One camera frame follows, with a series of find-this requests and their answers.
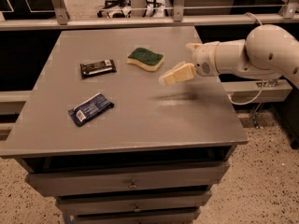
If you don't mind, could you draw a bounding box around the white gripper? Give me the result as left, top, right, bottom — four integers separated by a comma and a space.
159, 41, 220, 85

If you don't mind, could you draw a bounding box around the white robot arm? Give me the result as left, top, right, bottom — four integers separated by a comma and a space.
159, 24, 299, 88

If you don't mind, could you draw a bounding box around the green and yellow sponge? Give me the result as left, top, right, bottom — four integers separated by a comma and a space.
127, 48, 164, 72

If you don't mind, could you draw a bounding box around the black snack bar wrapper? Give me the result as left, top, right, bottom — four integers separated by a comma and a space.
80, 60, 117, 78

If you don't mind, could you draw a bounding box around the black office chair base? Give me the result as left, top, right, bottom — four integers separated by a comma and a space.
96, 0, 132, 19

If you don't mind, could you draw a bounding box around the blue snack packet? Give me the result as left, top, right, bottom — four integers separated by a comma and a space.
68, 93, 114, 127

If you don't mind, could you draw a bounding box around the grey metal railing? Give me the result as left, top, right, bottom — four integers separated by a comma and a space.
0, 0, 299, 31

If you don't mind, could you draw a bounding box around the grey drawer cabinet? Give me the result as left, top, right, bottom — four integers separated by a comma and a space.
0, 26, 249, 224

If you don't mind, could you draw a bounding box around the bottom grey drawer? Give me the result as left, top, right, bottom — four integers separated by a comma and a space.
64, 207, 200, 224

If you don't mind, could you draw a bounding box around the grey drawer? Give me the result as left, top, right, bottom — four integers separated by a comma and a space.
26, 161, 230, 197
57, 189, 211, 215
64, 207, 200, 224

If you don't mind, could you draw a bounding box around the top grey drawer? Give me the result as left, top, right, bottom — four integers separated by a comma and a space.
26, 161, 230, 197

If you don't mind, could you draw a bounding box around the middle grey drawer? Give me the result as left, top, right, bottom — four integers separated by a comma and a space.
57, 189, 211, 215

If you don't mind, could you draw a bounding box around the white cable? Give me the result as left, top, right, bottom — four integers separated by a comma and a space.
229, 11, 265, 106

